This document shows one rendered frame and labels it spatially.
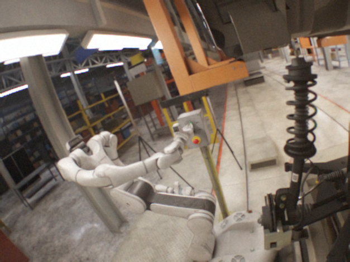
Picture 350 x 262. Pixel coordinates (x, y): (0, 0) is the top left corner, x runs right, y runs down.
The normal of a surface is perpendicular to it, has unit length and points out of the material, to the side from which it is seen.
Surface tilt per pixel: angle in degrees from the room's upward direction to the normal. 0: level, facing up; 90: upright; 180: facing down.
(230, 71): 90
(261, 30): 90
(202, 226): 90
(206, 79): 90
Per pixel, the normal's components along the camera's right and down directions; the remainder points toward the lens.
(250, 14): -0.29, 0.40
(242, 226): -0.35, 0.13
